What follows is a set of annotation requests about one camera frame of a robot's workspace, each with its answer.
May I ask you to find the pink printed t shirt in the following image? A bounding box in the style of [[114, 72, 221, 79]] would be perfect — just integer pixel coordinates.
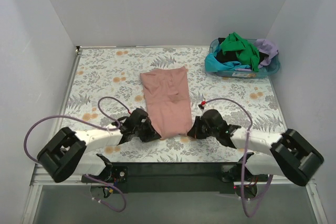
[[140, 67, 193, 139]]

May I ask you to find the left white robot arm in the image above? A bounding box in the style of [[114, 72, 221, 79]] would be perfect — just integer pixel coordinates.
[[37, 108, 161, 183]]

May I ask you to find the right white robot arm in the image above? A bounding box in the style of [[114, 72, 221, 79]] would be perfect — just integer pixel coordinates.
[[188, 109, 324, 186]]

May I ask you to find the floral patterned table mat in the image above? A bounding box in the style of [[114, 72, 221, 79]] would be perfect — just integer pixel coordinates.
[[62, 47, 286, 162]]

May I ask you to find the teal t shirt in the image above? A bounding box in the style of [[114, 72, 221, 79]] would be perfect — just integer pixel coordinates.
[[204, 54, 242, 73]]

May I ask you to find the black t shirt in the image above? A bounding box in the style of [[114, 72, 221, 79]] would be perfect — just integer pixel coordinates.
[[215, 50, 239, 63]]

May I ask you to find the teal plastic basket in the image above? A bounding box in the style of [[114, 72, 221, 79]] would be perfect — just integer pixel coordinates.
[[213, 39, 280, 79]]

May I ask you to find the green t shirt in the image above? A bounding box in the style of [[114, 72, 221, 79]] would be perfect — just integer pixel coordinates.
[[219, 32, 260, 72]]

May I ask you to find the lavender t shirt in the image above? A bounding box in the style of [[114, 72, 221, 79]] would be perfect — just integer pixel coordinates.
[[254, 39, 279, 69]]

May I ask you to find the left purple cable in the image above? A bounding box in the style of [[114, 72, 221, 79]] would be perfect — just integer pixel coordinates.
[[24, 96, 127, 212]]

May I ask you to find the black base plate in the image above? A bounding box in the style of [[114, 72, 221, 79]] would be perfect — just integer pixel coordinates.
[[81, 161, 269, 194]]

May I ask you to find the aluminium frame rail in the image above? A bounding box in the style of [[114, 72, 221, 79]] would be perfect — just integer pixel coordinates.
[[30, 163, 316, 187]]

